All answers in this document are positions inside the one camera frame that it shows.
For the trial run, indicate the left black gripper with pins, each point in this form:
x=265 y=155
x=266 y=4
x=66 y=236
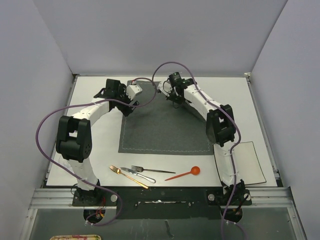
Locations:
x=122 y=90

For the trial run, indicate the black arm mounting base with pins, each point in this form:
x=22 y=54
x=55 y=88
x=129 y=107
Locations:
x=170 y=203

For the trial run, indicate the silver table knife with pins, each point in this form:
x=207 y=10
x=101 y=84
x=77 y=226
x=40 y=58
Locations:
x=133 y=172

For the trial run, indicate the orange plastic spoon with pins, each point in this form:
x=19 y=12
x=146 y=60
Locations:
x=195 y=170

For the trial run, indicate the dark grey cloth placemat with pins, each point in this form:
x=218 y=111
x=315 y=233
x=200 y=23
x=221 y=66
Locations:
x=163 y=128

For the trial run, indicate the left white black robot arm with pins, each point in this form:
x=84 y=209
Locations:
x=74 y=136

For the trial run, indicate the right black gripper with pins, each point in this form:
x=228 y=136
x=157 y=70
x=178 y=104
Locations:
x=179 y=102

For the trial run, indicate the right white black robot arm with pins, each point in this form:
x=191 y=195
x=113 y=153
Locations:
x=219 y=122

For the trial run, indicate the white square plate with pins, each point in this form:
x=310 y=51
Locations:
x=247 y=164

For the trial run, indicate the gold fork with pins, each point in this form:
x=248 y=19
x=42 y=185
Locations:
x=119 y=172

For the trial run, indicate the floral tray edge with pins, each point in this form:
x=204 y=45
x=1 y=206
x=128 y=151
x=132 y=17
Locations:
x=77 y=237

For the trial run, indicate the dark handled silver fork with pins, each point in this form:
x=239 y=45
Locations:
x=140 y=169

